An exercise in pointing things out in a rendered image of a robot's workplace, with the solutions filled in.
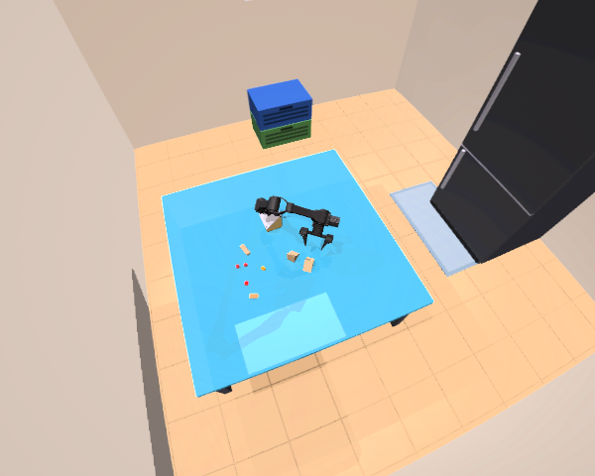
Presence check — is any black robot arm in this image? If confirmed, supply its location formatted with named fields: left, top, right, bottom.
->
left=254, top=195, right=341, bottom=228

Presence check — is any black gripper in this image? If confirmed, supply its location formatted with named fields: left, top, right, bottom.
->
left=299, top=222, right=334, bottom=251

